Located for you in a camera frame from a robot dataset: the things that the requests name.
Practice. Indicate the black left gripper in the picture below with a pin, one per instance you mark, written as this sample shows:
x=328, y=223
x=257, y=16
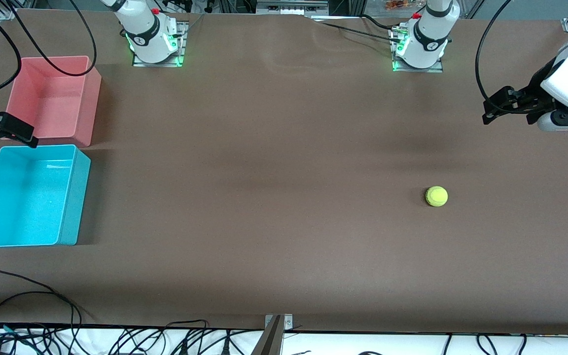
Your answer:
x=536, y=90

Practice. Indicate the yellow-green tennis ball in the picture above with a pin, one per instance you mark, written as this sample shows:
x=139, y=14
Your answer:
x=436, y=196

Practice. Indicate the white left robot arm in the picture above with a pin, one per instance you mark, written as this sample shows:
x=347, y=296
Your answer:
x=424, y=44

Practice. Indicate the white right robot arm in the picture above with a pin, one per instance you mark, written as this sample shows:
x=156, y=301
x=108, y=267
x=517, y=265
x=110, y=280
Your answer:
x=146, y=34

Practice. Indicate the pink plastic bin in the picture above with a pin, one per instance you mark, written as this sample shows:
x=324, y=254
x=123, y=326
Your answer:
x=52, y=98

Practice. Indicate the blue plastic bin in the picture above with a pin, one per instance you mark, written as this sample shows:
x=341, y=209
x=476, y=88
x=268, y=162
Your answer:
x=27, y=197

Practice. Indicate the orange patterned packet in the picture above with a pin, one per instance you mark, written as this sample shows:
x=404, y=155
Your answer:
x=400, y=4

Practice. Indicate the grey metal box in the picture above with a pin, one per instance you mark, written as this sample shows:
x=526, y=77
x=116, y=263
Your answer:
x=291, y=6

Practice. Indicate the grey metal pole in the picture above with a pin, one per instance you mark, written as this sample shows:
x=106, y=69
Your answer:
x=269, y=342

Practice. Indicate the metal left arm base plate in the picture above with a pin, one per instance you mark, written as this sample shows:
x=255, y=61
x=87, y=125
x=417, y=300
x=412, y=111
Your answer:
x=437, y=70

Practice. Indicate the small metal edge bracket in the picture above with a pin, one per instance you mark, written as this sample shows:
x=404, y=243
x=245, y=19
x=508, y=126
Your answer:
x=288, y=323

